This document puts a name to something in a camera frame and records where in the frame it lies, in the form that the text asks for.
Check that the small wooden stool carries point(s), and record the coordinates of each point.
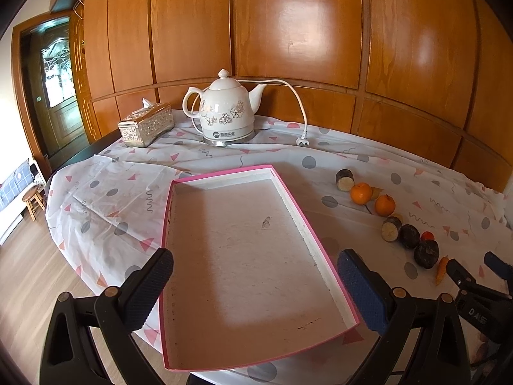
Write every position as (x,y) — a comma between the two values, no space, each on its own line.
(34,199)

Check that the small orange carrot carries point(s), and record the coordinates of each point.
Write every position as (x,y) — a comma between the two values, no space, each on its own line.
(441,270)

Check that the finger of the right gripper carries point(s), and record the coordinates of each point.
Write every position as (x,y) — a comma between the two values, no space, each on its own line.
(460,275)
(502,269)

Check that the white ceramic electric kettle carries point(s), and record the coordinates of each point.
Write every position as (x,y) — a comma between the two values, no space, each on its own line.
(226,110)

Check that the small red tomato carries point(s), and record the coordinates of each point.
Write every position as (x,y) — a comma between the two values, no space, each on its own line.
(427,236)

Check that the wooden glass door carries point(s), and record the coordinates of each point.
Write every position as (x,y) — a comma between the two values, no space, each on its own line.
(49,90)

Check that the blue plaid sofa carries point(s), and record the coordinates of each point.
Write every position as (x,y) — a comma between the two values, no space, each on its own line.
(26,176)

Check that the cut purple yam piece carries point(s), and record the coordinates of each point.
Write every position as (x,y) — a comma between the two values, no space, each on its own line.
(345,180)

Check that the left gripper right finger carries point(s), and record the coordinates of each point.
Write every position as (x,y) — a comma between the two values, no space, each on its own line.
(440,353)

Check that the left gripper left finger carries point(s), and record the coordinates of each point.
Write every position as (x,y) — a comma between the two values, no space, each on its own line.
(70,355)

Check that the ornate silver tissue box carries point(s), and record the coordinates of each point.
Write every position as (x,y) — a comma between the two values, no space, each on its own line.
(142,126)

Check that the dark round fruit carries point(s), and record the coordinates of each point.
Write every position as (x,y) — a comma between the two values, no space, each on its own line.
(409,236)

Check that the dark wrinkled fruit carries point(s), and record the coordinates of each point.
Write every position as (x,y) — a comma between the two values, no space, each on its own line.
(426,254)

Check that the orange mandarin with stem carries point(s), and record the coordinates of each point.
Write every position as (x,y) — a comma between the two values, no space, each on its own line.
(361,193)

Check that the pink shallow box tray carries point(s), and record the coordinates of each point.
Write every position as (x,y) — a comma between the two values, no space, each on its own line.
(251,282)

